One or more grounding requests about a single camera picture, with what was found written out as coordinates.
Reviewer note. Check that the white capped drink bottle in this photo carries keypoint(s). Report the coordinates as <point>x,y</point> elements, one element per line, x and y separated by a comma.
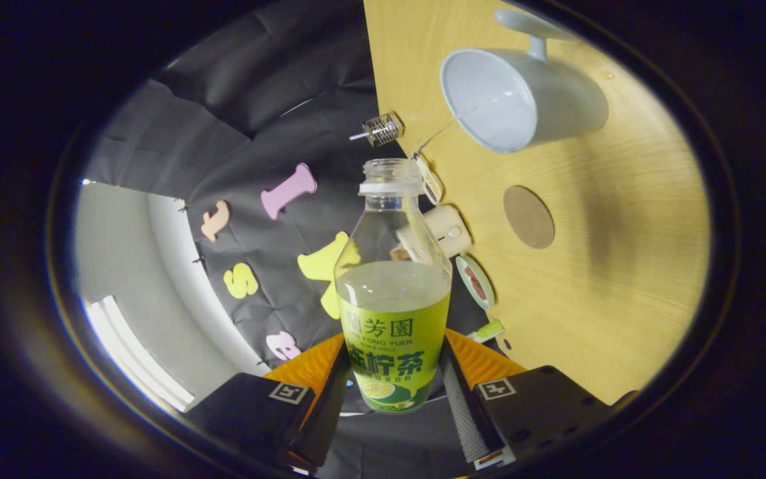
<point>487,330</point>

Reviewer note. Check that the white toaster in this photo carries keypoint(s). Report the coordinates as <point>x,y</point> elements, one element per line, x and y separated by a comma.
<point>453,229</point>

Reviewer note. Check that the pale blue cup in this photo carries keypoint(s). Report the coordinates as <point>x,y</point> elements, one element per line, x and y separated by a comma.
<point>556,100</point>

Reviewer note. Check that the white rectangular tray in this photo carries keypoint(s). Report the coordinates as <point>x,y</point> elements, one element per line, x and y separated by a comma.
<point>431,183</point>

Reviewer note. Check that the pale green round plate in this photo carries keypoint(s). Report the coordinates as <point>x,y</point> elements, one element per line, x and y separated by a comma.
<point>475,283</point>

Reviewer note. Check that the wooden table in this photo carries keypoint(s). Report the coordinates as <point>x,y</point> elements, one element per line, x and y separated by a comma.
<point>622,266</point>

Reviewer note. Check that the black backdrop cloth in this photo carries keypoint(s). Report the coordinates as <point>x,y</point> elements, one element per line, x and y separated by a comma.
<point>256,100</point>

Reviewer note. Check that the clear green label juice bottle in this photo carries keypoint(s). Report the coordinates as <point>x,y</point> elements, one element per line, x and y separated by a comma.
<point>393,332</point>

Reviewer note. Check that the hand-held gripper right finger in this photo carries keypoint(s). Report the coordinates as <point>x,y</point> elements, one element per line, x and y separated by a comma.
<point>463,412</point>

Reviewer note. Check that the round brown coaster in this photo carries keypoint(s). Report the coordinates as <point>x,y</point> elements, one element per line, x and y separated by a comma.
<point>529,217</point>

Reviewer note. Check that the long ceiling light panel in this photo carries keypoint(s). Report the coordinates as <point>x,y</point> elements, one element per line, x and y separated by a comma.
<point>137,359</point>

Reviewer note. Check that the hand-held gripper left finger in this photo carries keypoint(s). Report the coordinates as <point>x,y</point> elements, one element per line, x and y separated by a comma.
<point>330,412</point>

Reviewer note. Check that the white straw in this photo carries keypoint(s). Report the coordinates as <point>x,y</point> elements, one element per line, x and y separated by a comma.
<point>358,136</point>

